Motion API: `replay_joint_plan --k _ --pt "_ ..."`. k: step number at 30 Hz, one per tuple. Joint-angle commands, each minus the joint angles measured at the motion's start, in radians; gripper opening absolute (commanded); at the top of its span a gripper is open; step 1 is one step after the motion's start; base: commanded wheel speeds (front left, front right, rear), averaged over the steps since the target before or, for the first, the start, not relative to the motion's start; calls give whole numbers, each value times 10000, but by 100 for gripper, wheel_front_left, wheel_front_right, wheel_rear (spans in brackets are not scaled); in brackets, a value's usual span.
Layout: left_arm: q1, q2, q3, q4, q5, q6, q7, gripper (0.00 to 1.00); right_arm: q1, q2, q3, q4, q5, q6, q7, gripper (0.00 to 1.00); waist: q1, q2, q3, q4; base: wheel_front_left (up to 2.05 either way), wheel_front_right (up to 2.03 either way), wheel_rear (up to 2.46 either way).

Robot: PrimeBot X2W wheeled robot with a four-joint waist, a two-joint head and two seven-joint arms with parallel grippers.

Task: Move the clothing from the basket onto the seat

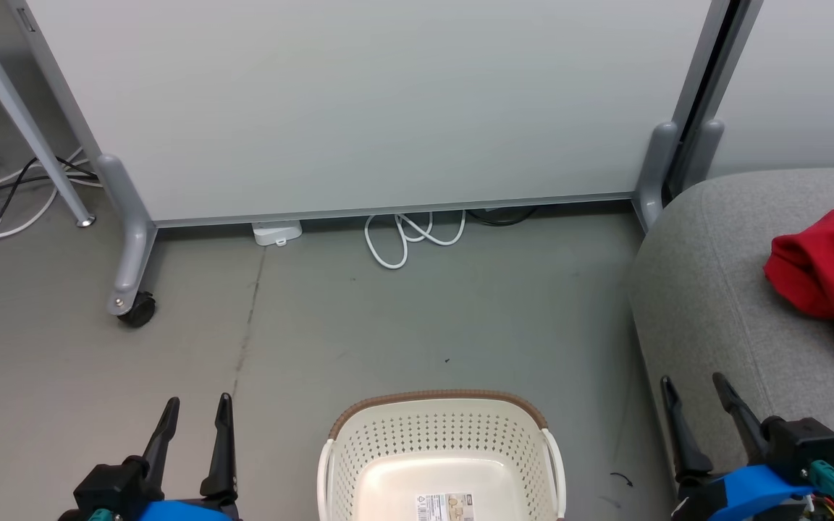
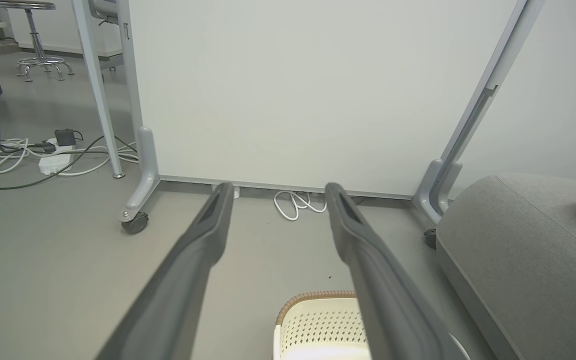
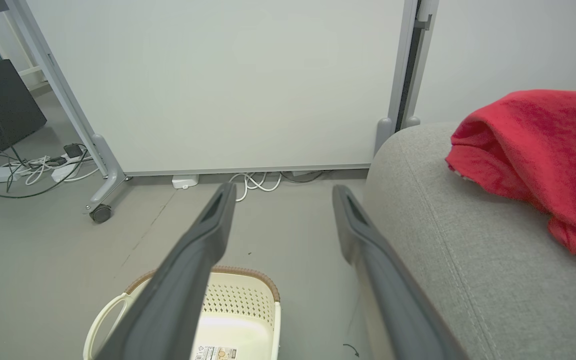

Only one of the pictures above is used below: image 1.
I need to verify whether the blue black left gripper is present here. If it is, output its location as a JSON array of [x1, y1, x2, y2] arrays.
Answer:
[[133, 393, 242, 521]]

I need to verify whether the white coiled cable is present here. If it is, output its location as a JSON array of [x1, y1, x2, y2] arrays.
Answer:
[[363, 210, 468, 271]]

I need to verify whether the grey slanted table leg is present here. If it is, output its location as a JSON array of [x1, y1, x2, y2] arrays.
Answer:
[[0, 0, 96, 229]]

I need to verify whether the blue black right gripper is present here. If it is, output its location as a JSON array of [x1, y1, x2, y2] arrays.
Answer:
[[660, 372, 817, 521]]

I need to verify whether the grey partition leg with caster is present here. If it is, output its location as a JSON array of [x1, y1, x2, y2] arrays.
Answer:
[[96, 153, 158, 318]]

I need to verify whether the cream perforated laundry basket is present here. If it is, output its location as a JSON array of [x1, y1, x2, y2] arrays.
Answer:
[[317, 389, 567, 521]]

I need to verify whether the large white partition panel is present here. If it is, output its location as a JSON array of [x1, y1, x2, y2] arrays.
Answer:
[[8, 0, 733, 229]]

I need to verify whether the narrow white partition panel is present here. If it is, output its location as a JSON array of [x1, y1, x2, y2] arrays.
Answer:
[[707, 0, 834, 179]]

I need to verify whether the white floor cable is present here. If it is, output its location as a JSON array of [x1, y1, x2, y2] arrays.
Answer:
[[0, 148, 104, 240]]

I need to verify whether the white power adapter box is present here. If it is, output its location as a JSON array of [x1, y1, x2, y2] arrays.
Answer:
[[251, 220, 304, 248]]

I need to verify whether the grey fabric sofa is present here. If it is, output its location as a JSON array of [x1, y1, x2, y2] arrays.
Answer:
[[628, 168, 834, 521]]

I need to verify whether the black caster wheel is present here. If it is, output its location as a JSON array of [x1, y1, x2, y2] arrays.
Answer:
[[117, 290, 158, 329]]

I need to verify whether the paper label sticker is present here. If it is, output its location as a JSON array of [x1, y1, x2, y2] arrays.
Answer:
[[415, 491, 475, 521]]

